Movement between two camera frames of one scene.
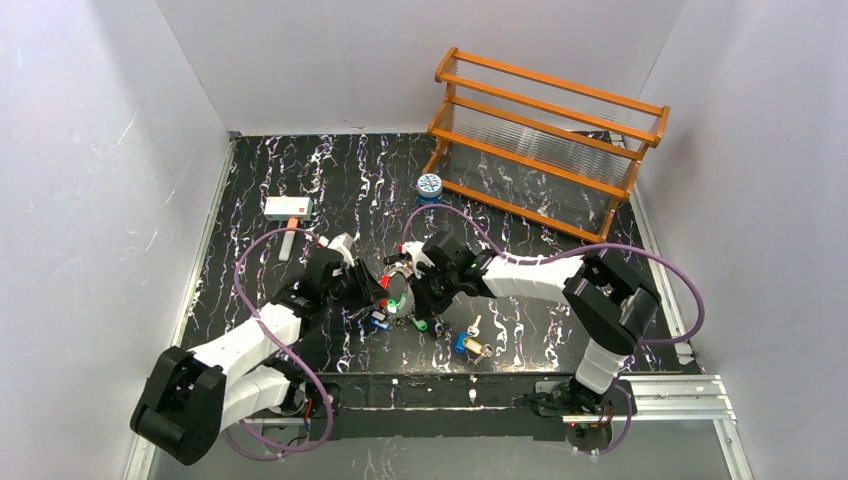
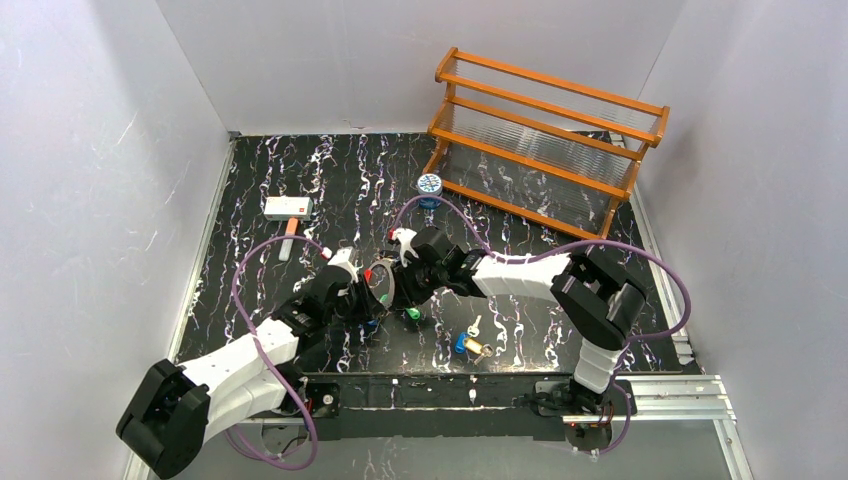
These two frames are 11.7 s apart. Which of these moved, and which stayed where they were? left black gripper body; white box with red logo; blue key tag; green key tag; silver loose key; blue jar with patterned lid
Moved: left black gripper body; green key tag
Stayed: silver loose key; white box with red logo; blue key tag; blue jar with patterned lid
